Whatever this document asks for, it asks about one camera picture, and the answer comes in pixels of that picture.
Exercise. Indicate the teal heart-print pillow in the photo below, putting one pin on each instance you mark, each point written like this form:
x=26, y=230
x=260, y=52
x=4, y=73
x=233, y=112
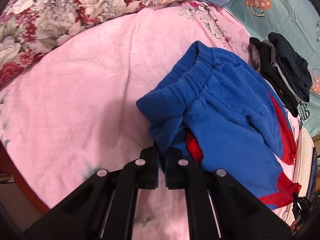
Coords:
x=296, y=20

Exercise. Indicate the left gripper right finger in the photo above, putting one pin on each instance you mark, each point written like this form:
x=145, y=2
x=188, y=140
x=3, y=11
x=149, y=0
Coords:
x=218, y=206

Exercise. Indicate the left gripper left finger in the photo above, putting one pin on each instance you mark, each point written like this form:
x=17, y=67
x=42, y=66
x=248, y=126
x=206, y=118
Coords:
x=102, y=207

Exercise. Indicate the dark navy blanket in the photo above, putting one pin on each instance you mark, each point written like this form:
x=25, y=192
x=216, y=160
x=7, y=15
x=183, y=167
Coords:
x=313, y=174

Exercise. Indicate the cream quilted pillow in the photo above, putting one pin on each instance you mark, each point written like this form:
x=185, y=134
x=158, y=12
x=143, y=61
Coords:
x=301, y=174

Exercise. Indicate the blue and red pants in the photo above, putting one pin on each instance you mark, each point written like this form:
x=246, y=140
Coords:
x=222, y=114

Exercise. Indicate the black and grey folded clothes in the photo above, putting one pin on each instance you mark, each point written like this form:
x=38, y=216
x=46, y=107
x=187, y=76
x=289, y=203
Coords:
x=286, y=71

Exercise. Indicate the pink floral bed sheet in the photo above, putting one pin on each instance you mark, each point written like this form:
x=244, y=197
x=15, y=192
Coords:
x=74, y=112

